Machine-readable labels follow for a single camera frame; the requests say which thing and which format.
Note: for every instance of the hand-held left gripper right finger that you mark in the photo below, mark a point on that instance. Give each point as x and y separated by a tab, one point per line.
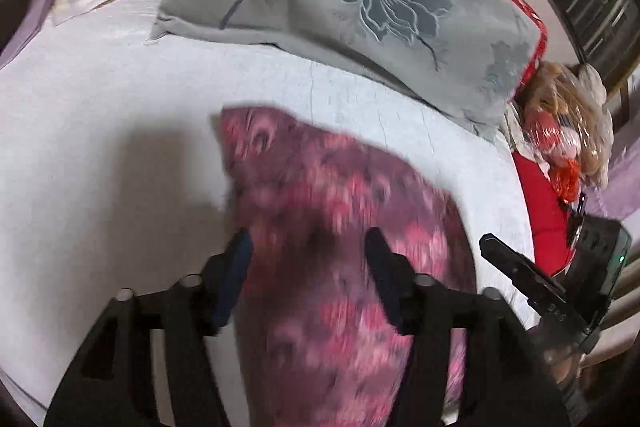
385	277

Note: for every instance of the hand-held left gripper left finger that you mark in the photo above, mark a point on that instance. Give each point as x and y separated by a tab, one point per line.
232	277

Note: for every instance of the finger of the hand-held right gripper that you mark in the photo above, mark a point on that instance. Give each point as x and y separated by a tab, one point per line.
515	264

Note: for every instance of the pink floral garment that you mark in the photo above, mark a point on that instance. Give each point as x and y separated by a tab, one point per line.
340	217

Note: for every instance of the plain red cushion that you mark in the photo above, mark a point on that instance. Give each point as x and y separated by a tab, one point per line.
537	202

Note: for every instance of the lilac cloth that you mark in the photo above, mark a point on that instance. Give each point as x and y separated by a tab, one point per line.
622	172

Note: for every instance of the plastic-wrapped doll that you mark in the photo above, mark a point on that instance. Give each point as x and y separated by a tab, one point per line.
565	127

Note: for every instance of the white bedsheet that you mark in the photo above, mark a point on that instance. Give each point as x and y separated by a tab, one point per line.
125	107

